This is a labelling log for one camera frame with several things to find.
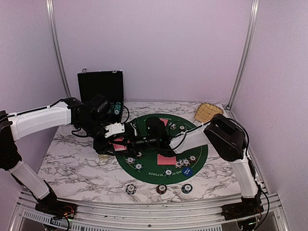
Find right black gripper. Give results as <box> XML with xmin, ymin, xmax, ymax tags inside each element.
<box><xmin>110</xmin><ymin>131</ymin><xmax>158</xmax><ymax>158</ymax></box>

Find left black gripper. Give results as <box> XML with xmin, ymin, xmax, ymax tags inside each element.
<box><xmin>78</xmin><ymin>117</ymin><xmax>116</xmax><ymax>156</ymax></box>

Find red playing card deck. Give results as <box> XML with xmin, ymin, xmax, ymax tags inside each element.
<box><xmin>113</xmin><ymin>144</ymin><xmax>127</xmax><ymax>152</ymax></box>

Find white chips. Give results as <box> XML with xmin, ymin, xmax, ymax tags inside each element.
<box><xmin>175</xmin><ymin>158</ymin><xmax>190</xmax><ymax>168</ymax></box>
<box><xmin>169</xmin><ymin>123</ymin><xmax>177</xmax><ymax>130</ymax></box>
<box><xmin>126</xmin><ymin>157</ymin><xmax>135</xmax><ymax>165</ymax></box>

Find red card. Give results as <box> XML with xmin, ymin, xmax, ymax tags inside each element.
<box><xmin>157</xmin><ymin>154</ymin><xmax>177</xmax><ymax>166</ymax></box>

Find red black chip stack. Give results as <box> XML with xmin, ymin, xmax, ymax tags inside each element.
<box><xmin>156</xmin><ymin>184</ymin><xmax>167</xmax><ymax>194</ymax></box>

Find blue small blind button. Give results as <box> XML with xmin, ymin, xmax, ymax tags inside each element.
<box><xmin>182</xmin><ymin>167</ymin><xmax>193</xmax><ymax>177</ymax></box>

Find teal chip stack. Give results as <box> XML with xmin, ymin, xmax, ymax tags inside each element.
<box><xmin>181</xmin><ymin>184</ymin><xmax>193</xmax><ymax>194</ymax></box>

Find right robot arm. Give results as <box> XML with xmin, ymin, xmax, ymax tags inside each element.
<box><xmin>120</xmin><ymin>114</ymin><xmax>262</xmax><ymax>216</ymax></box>

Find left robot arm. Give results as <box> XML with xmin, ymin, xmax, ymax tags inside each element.
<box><xmin>0</xmin><ymin>95</ymin><xmax>110</xmax><ymax>215</ymax></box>

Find blue gold card box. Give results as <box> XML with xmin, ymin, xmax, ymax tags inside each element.
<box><xmin>98</xmin><ymin>154</ymin><xmax>113</xmax><ymax>162</ymax></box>

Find round green poker mat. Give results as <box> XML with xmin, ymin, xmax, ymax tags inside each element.
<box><xmin>116</xmin><ymin>114</ymin><xmax>208</xmax><ymax>185</ymax></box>

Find teal chips row in case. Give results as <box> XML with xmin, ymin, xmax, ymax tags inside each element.
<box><xmin>113</xmin><ymin>102</ymin><xmax>122</xmax><ymax>115</ymax></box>

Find black poker chip case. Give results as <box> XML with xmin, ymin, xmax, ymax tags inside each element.
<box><xmin>77</xmin><ymin>70</ymin><xmax>124</xmax><ymax>116</ymax></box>

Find woven bamboo tray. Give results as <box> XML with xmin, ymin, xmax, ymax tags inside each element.
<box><xmin>194</xmin><ymin>103</ymin><xmax>224</xmax><ymax>123</ymax></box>

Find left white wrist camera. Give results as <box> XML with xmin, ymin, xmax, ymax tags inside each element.
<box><xmin>104</xmin><ymin>123</ymin><xmax>125</xmax><ymax>138</ymax></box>

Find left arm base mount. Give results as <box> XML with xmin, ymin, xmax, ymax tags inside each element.
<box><xmin>35</xmin><ymin>201</ymin><xmax>77</xmax><ymax>219</ymax></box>

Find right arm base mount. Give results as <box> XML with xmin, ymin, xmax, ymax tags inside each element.
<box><xmin>221</xmin><ymin>203</ymin><xmax>264</xmax><ymax>220</ymax></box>

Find right aluminium frame post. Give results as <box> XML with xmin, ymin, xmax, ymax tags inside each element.
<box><xmin>227</xmin><ymin>0</ymin><xmax>260</xmax><ymax>110</ymax></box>

